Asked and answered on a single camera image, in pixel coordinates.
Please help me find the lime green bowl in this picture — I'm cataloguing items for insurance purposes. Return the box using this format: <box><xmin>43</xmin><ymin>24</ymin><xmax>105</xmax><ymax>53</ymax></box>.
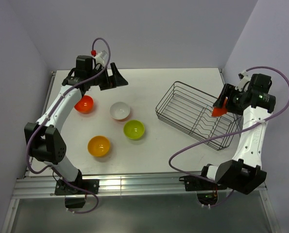
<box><xmin>123</xmin><ymin>120</ymin><xmax>145</xmax><ymax>140</ymax></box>

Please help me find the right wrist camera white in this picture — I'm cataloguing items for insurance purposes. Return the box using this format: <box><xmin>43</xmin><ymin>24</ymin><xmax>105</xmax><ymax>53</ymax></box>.
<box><xmin>236</xmin><ymin>70</ymin><xmax>251</xmax><ymax>91</ymax></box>

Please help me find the red-orange plastic bowl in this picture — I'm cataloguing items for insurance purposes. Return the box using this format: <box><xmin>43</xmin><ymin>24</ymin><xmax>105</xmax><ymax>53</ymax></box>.
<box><xmin>211</xmin><ymin>107</ymin><xmax>227</xmax><ymax>117</ymax></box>

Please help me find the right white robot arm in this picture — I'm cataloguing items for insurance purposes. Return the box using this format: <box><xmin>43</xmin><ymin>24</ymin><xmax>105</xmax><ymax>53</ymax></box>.
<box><xmin>199</xmin><ymin>74</ymin><xmax>276</xmax><ymax>194</ymax></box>

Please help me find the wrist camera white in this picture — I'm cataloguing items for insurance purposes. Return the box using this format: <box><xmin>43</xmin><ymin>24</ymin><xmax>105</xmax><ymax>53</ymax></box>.
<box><xmin>236</xmin><ymin>70</ymin><xmax>251</xmax><ymax>91</ymax></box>
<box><xmin>91</xmin><ymin>50</ymin><xmax>108</xmax><ymax>66</ymax></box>

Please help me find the dark wire dish rack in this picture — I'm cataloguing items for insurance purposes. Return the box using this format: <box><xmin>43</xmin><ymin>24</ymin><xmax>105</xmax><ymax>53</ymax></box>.
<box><xmin>155</xmin><ymin>81</ymin><xmax>241</xmax><ymax>141</ymax></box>

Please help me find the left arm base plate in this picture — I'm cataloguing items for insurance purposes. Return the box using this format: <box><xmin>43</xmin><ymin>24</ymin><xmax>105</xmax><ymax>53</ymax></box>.
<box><xmin>54</xmin><ymin>179</ymin><xmax>100</xmax><ymax>209</ymax></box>

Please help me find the white bowl orange outside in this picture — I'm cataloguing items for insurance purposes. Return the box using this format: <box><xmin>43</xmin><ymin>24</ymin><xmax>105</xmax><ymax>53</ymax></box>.
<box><xmin>109</xmin><ymin>101</ymin><xmax>131</xmax><ymax>121</ymax></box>

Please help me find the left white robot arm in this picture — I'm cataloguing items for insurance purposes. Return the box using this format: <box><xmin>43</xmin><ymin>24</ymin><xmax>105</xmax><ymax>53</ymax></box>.
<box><xmin>24</xmin><ymin>51</ymin><xmax>128</xmax><ymax>194</ymax></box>

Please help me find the yellow-orange bowl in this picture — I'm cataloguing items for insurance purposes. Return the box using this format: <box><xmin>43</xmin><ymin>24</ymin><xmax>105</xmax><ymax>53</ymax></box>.
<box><xmin>87</xmin><ymin>135</ymin><xmax>111</xmax><ymax>157</ymax></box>

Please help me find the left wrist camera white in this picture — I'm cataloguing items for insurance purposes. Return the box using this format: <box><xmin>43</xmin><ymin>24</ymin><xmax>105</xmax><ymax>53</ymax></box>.
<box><xmin>91</xmin><ymin>50</ymin><xmax>108</xmax><ymax>66</ymax></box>

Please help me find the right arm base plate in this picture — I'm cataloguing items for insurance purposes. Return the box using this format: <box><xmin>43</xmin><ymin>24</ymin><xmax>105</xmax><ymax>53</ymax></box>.
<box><xmin>183</xmin><ymin>175</ymin><xmax>229</xmax><ymax>207</ymax></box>

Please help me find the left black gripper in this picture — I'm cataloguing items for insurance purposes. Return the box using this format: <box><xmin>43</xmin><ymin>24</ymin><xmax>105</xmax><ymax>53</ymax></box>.
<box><xmin>87</xmin><ymin>63</ymin><xmax>128</xmax><ymax>91</ymax></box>

